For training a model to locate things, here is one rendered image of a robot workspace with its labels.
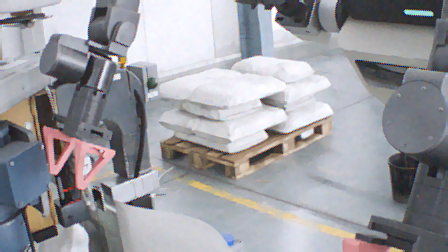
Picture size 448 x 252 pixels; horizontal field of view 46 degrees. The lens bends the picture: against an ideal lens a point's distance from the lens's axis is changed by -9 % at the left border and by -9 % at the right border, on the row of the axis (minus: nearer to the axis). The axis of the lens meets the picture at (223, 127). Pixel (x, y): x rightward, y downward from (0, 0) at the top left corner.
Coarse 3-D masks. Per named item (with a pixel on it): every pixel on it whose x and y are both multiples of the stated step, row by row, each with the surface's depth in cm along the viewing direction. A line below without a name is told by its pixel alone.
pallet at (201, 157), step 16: (304, 128) 458; (320, 128) 476; (160, 144) 459; (176, 144) 448; (192, 144) 445; (256, 144) 431; (272, 144) 430; (288, 144) 444; (304, 144) 460; (192, 160) 435; (208, 160) 433; (224, 160) 409; (240, 160) 407; (272, 160) 433; (240, 176) 410
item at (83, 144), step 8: (64, 128) 87; (72, 128) 85; (72, 136) 84; (80, 136) 83; (80, 144) 82; (88, 144) 83; (96, 144) 84; (104, 144) 85; (80, 152) 83; (96, 152) 85; (104, 152) 85; (112, 152) 86; (80, 160) 83; (104, 160) 86; (80, 168) 84; (96, 168) 86; (80, 176) 85; (88, 176) 86; (80, 184) 85
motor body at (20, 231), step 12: (0, 120) 100; (0, 132) 93; (0, 144) 95; (0, 204) 95; (0, 216) 96; (12, 216) 98; (0, 228) 95; (12, 228) 97; (24, 228) 100; (0, 240) 95; (12, 240) 97; (24, 240) 100
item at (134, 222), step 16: (128, 208) 129; (128, 224) 124; (144, 224) 128; (160, 224) 126; (176, 224) 124; (192, 224) 121; (128, 240) 130; (144, 240) 129; (160, 240) 127; (176, 240) 125; (192, 240) 123; (208, 240) 118
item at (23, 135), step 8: (8, 120) 106; (16, 128) 100; (24, 128) 100; (16, 136) 101; (24, 136) 98; (32, 136) 97; (32, 200) 100; (40, 200) 101; (40, 208) 102; (48, 208) 101
